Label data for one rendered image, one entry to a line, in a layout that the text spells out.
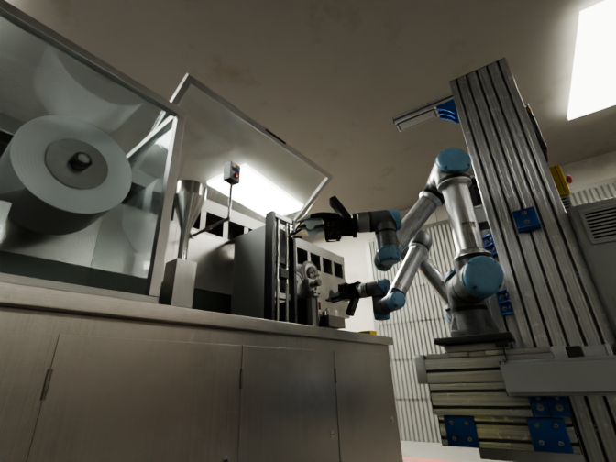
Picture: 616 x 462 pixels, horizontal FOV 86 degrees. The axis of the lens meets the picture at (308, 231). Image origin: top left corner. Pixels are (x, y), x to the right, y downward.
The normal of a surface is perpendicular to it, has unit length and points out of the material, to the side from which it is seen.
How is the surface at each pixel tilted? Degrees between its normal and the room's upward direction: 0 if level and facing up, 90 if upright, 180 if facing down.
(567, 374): 90
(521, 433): 90
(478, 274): 97
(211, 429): 90
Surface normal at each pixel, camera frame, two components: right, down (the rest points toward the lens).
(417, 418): -0.54, -0.32
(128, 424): 0.77, -0.29
